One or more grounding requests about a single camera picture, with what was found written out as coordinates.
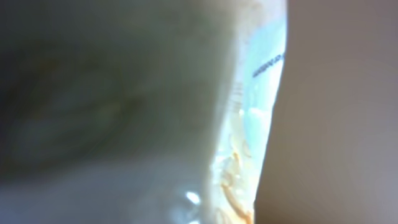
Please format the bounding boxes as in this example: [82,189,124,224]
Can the beige plastic pouch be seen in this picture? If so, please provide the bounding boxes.
[1,0,288,223]

